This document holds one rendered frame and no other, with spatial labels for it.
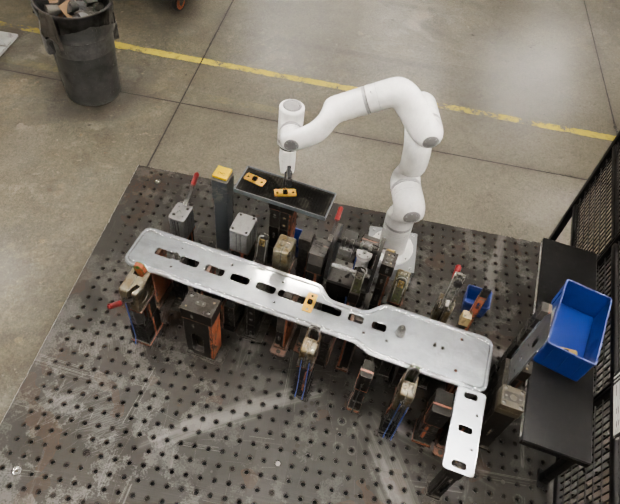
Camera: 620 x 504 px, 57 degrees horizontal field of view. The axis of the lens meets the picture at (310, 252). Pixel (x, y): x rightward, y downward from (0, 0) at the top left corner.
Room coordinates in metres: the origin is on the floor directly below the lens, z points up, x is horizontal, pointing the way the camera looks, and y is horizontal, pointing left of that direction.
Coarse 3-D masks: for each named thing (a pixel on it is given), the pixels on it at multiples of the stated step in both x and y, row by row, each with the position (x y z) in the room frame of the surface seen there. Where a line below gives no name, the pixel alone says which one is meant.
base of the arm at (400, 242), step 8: (384, 224) 1.62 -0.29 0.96; (384, 232) 1.60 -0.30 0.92; (392, 232) 1.58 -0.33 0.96; (408, 232) 1.59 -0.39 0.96; (392, 240) 1.58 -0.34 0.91; (400, 240) 1.58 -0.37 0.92; (408, 240) 1.68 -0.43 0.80; (392, 248) 1.58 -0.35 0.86; (400, 248) 1.58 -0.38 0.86; (408, 248) 1.64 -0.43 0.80; (400, 256) 1.59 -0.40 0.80; (408, 256) 1.60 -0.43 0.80
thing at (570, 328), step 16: (576, 288) 1.29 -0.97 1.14; (560, 304) 1.19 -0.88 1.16; (576, 304) 1.28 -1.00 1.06; (592, 304) 1.26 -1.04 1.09; (608, 304) 1.23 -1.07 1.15; (560, 320) 1.21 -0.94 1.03; (576, 320) 1.22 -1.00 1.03; (592, 320) 1.23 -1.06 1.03; (560, 336) 1.14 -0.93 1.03; (576, 336) 1.15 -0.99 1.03; (592, 336) 1.14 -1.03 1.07; (544, 352) 1.02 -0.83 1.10; (560, 352) 1.01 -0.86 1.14; (592, 352) 1.05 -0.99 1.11; (560, 368) 1.00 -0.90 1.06; (576, 368) 0.98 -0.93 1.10
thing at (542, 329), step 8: (544, 320) 1.02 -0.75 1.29; (536, 328) 1.03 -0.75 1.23; (544, 328) 0.99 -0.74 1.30; (528, 336) 1.04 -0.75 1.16; (536, 336) 0.99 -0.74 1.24; (544, 336) 0.95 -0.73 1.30; (528, 344) 1.00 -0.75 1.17; (536, 344) 0.96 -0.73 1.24; (520, 352) 1.01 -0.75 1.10; (528, 352) 0.97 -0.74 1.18; (536, 352) 0.93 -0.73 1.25; (512, 360) 1.02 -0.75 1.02; (528, 360) 0.93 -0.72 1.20; (512, 368) 0.98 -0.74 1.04; (520, 368) 0.94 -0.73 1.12; (512, 376) 0.95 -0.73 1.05
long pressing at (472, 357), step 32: (128, 256) 1.23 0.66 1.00; (160, 256) 1.25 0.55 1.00; (192, 256) 1.27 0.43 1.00; (224, 256) 1.30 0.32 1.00; (224, 288) 1.15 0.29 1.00; (256, 288) 1.17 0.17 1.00; (288, 288) 1.19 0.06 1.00; (320, 288) 1.21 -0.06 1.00; (288, 320) 1.06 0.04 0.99; (320, 320) 1.08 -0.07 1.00; (384, 320) 1.12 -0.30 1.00; (416, 320) 1.14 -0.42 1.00; (384, 352) 0.99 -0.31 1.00; (416, 352) 1.01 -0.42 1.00; (448, 352) 1.03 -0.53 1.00; (480, 352) 1.05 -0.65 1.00; (480, 384) 0.92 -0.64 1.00
